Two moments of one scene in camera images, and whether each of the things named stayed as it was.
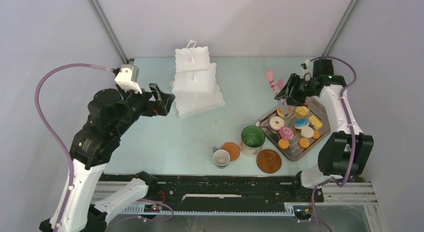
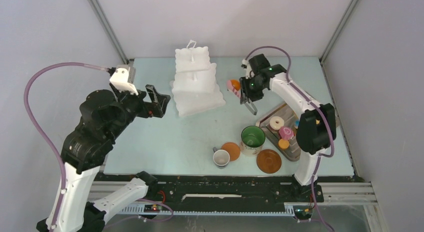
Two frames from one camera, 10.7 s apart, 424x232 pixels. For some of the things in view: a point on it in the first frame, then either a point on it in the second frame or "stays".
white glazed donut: x=275 y=126 stays
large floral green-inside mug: x=252 y=139 stays
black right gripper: x=294 y=99 to x=246 y=95
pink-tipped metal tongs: x=277 y=85 to x=250 y=104
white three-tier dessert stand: x=195 y=86 stays
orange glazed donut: x=280 y=111 to x=236 y=84
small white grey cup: x=221 y=157 stays
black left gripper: x=152 y=109 stays
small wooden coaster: x=233 y=149 stays
